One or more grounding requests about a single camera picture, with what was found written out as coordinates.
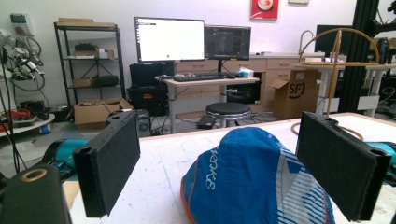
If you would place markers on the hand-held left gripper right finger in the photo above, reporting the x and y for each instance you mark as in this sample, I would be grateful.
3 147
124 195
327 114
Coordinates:
339 168

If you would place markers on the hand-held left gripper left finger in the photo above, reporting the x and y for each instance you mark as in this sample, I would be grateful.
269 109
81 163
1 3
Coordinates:
106 161

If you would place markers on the blue and white cap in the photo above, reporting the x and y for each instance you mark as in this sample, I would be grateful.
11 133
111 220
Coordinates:
249 174

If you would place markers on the teal and black device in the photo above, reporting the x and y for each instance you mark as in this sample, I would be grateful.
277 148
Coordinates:
384 146
67 152

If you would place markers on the open cardboard box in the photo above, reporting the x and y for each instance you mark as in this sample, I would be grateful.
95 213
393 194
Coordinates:
93 113

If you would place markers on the blue tape roll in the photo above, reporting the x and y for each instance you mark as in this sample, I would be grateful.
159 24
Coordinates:
45 129

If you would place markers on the round white table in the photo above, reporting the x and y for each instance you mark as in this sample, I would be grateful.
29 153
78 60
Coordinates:
34 124

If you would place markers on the cardboard box with black logo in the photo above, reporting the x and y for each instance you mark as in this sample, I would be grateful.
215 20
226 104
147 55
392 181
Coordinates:
295 96

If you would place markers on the stack of black cases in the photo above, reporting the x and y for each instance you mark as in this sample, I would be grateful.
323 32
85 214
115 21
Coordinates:
148 87

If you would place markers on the black metal shelf rack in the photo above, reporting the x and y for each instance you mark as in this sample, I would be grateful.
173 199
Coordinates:
90 67

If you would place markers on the flat black device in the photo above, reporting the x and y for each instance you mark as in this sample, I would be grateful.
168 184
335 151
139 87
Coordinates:
206 122

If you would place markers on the black keyboard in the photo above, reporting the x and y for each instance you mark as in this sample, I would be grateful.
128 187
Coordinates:
197 77

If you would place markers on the black round stool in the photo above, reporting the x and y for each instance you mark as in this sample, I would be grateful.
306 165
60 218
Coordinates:
228 110

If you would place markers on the light wooden cabinet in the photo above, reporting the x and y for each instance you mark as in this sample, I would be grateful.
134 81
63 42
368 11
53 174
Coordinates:
267 65

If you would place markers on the black monitor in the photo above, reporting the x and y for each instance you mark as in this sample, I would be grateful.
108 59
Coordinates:
325 39

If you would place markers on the tissue box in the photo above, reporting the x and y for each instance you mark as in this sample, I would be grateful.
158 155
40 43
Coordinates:
246 72

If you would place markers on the monitor with white screen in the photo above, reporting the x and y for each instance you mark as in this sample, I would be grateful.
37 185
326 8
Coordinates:
169 39

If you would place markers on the flat cardboard sheets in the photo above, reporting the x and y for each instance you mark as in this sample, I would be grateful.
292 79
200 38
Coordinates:
85 22

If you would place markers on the monitor with dark screen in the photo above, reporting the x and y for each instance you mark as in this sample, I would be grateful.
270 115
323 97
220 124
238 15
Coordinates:
227 42

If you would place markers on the black metal frame post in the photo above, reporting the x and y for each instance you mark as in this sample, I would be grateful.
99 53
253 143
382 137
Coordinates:
355 56

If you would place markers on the grey wall switch box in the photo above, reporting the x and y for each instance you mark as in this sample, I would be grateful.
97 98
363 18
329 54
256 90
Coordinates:
21 24

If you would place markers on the red wall picture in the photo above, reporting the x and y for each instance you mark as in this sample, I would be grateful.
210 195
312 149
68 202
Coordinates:
264 9

